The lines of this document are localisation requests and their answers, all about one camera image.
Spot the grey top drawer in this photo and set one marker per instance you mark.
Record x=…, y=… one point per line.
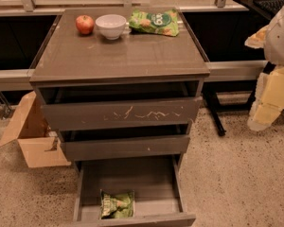
x=94, y=107

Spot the red apple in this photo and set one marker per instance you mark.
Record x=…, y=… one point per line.
x=84, y=24

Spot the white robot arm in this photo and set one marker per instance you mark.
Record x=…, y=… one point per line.
x=273, y=48

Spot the brown cardboard box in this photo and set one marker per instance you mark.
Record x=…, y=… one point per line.
x=28, y=126

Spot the grey bottom drawer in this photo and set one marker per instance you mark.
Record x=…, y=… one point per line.
x=158, y=200

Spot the grey middle drawer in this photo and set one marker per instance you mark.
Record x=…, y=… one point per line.
x=125, y=142

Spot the grey drawer cabinet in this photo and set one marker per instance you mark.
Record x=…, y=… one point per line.
x=74, y=60

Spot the green jalapeno chip bag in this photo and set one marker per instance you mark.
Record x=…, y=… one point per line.
x=116, y=206

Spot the grey drawer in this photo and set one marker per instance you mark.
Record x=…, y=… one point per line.
x=94, y=107
x=158, y=200
x=125, y=142

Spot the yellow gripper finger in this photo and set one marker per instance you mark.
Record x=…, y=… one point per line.
x=257, y=40
x=263, y=115

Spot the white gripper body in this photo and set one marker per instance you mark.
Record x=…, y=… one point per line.
x=280, y=40

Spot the green snack bag on counter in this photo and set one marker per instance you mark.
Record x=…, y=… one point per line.
x=160, y=23

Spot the white ceramic bowl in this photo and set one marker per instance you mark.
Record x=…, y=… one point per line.
x=111, y=26

